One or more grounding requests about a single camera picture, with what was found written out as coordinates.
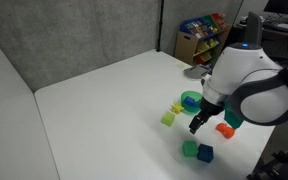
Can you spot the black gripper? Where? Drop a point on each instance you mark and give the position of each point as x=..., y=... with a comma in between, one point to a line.
x=211, y=108

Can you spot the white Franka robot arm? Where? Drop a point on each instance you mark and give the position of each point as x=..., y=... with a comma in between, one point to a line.
x=250, y=73

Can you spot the dark blue building block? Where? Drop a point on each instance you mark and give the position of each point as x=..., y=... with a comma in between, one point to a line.
x=205, y=153

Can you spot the lime green building block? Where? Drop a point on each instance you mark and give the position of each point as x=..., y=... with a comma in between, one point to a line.
x=168, y=119

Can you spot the green translucent bowl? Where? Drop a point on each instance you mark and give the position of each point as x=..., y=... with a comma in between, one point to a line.
x=194, y=109

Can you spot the small yellow star toy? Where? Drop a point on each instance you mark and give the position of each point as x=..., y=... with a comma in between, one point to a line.
x=177, y=108

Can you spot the orange toy figure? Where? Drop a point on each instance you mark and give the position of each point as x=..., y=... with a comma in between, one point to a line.
x=225, y=130

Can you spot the wooden toy shelf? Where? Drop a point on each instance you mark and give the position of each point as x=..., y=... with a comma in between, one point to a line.
x=200, y=40

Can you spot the black tripod stand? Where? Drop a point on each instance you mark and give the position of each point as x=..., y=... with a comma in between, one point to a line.
x=159, y=25

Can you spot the grey office chair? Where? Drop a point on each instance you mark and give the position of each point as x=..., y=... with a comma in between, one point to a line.
x=254, y=28

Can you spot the black keyboard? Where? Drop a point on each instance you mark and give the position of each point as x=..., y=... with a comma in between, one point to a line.
x=277, y=26

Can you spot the black computer monitor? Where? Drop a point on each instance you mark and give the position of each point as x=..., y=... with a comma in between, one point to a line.
x=284, y=6

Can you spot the grey metal bracket plate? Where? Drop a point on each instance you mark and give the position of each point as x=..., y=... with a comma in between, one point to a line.
x=195, y=72

